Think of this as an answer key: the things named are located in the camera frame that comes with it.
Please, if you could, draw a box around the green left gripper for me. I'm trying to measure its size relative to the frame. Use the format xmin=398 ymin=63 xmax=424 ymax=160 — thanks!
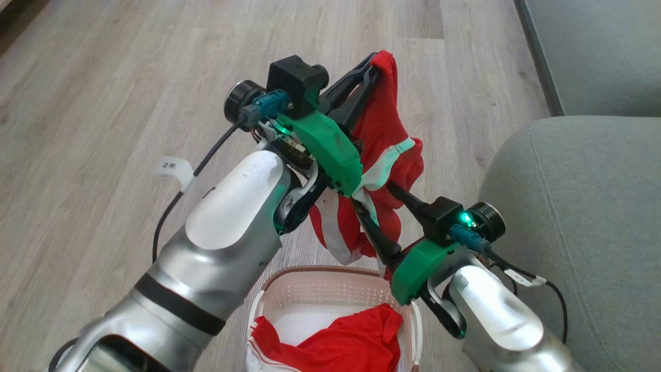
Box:
xmin=276 ymin=53 xmax=379 ymax=197

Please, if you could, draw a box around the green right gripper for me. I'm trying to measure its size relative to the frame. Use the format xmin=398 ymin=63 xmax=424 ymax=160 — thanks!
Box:
xmin=354 ymin=182 xmax=458 ymax=305

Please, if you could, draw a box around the red white striped garment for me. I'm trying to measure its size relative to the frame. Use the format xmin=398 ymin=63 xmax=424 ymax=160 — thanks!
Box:
xmin=309 ymin=50 xmax=425 ymax=265

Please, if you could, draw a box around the red garment with label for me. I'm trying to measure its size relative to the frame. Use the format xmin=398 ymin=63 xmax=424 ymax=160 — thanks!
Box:
xmin=247 ymin=303 xmax=403 ymax=372

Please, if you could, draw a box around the white basket brown rim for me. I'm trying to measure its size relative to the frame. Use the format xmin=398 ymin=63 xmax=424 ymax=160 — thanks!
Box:
xmin=247 ymin=266 xmax=423 ymax=372

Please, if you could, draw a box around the grey sofa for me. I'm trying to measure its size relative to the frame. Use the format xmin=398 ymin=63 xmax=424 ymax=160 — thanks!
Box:
xmin=478 ymin=116 xmax=661 ymax=372

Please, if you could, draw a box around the grey flat sofa section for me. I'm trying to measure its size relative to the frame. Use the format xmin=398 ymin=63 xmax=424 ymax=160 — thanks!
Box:
xmin=515 ymin=0 xmax=661 ymax=117

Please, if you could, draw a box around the blue right camera connector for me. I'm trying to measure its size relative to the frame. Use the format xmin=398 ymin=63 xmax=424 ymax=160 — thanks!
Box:
xmin=449 ymin=223 xmax=489 ymax=254

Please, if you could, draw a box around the blue camera connector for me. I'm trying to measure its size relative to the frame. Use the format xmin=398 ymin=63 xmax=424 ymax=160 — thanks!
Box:
xmin=449 ymin=223 xmax=489 ymax=254
xmin=256 ymin=89 xmax=289 ymax=118

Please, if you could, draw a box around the blue left camera connector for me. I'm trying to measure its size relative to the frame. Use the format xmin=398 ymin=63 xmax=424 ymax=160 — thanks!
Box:
xmin=256 ymin=89 xmax=289 ymax=118

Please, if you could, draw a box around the white right cable tag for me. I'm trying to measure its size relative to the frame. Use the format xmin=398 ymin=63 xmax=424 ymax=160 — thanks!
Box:
xmin=503 ymin=269 xmax=547 ymax=287

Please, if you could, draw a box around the white cable tag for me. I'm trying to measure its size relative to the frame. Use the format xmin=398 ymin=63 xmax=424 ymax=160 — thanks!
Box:
xmin=154 ymin=155 xmax=196 ymax=193
xmin=503 ymin=269 xmax=547 ymax=287

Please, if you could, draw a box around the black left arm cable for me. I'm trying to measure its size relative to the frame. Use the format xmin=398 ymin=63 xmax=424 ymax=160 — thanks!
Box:
xmin=152 ymin=119 xmax=246 ymax=264

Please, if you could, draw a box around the white left cable tag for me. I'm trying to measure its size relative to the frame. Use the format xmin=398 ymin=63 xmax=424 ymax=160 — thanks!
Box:
xmin=154 ymin=155 xmax=196 ymax=193

